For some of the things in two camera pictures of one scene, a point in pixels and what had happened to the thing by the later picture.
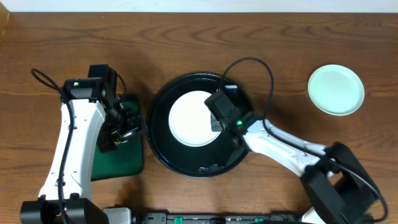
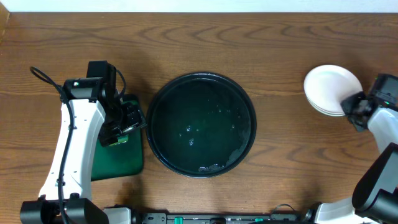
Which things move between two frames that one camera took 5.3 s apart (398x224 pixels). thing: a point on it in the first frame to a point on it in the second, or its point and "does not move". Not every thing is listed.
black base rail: [162, 218] does not move
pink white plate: [190, 119] to [326, 86]
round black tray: [217, 158] does not move
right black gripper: [216, 125] to [347, 102]
